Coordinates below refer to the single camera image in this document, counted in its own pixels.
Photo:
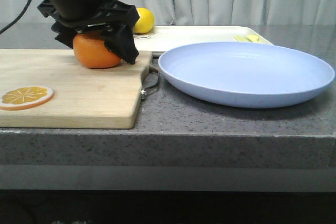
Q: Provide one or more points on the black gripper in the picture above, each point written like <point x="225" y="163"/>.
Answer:
<point x="113" y="18"/>

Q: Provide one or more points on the orange mandarin fruit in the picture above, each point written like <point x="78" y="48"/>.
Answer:
<point x="90" y="51"/>

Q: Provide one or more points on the light blue plate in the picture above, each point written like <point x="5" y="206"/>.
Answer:
<point x="246" y="75"/>

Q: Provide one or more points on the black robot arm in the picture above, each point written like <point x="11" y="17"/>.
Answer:
<point x="113" y="19"/>

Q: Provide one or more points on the cream rectangular tray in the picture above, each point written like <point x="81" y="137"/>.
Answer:
<point x="163" y="38"/>

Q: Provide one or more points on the yellow lemon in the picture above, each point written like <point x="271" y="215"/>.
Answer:
<point x="145" y="22"/>

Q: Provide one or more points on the wooden cutting board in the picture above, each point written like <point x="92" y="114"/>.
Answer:
<point x="84" y="98"/>

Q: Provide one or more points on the orange slice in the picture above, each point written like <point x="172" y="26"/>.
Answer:
<point x="27" y="97"/>

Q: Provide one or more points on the metal cutting board handle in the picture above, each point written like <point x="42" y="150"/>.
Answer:
<point x="151" y="83"/>

